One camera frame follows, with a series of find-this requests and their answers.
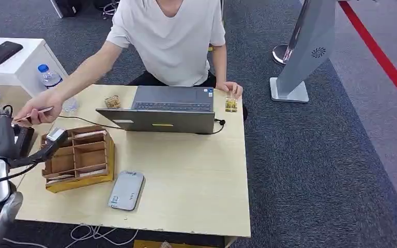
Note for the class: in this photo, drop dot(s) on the person's right hand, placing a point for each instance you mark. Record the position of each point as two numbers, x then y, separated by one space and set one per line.
42 107

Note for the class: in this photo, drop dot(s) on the person's left hand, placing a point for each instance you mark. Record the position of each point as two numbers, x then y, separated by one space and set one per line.
231 87

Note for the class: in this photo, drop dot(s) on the pale pink card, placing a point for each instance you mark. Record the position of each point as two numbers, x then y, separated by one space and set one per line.
42 111

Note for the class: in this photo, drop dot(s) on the small glass of amber drink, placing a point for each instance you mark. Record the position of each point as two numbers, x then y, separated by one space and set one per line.
231 104

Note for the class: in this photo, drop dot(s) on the clear water bottle blue cap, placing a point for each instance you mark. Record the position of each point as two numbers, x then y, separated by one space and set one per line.
49 78

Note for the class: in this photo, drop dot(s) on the white cabinet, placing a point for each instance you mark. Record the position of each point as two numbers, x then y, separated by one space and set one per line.
20 68

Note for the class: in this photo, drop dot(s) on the grey open laptop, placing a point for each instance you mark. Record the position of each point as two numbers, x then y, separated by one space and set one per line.
171 113

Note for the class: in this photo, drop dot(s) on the black pouch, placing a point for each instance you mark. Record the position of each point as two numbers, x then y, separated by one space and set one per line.
1 52

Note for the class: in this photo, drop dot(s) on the small brown wrapped snack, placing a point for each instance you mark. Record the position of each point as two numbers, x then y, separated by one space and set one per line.
113 101

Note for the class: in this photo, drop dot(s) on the wooden compartment card box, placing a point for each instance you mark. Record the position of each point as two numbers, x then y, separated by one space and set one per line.
92 159

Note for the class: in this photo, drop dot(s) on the person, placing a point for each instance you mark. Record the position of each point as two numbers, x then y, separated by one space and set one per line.
171 41

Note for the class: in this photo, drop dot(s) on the grey standing sign panel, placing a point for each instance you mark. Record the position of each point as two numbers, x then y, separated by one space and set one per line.
308 44

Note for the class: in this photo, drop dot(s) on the black case on floor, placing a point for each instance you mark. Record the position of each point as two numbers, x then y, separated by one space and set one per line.
66 7

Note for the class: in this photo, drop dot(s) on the silver grey power bank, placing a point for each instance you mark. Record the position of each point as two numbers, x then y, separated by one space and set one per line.
126 190

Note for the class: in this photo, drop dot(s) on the yellow box under desk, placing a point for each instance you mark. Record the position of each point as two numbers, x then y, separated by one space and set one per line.
150 244

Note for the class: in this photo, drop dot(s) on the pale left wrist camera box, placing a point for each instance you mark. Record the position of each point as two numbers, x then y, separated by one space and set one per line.
56 134

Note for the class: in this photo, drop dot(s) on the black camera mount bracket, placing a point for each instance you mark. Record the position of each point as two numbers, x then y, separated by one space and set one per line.
37 155

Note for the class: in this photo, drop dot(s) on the chrome stanchion post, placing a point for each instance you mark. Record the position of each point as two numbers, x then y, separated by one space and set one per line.
282 53

